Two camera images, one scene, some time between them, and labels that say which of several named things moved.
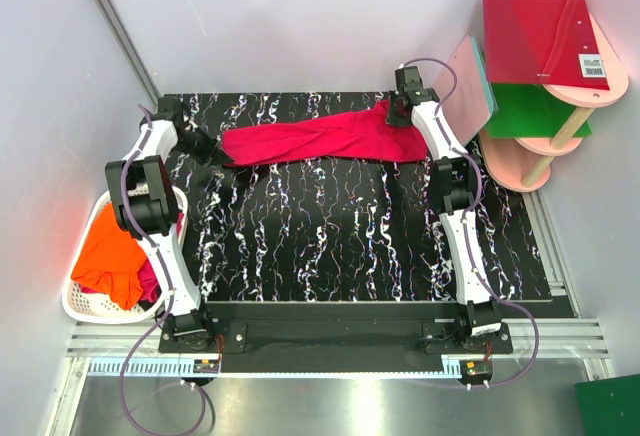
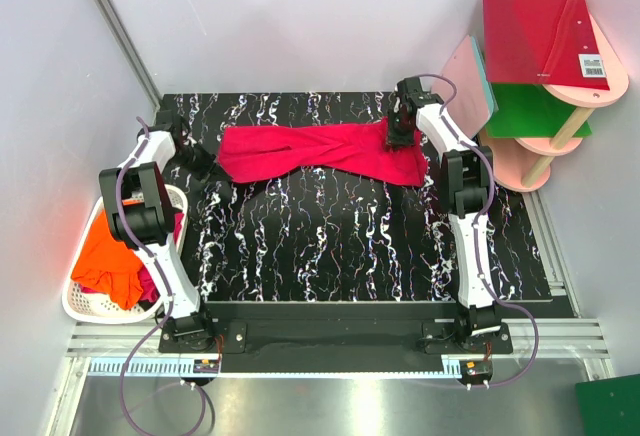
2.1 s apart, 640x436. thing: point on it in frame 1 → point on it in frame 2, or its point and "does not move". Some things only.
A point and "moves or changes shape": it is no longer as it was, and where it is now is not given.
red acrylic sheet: x=542 y=39 does not move
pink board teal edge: x=473 y=102 does not move
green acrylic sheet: x=529 y=111 does not move
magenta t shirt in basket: x=149 y=281 does not move
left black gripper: x=211 y=154 → x=209 y=163
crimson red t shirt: x=371 y=136 moves or changes shape
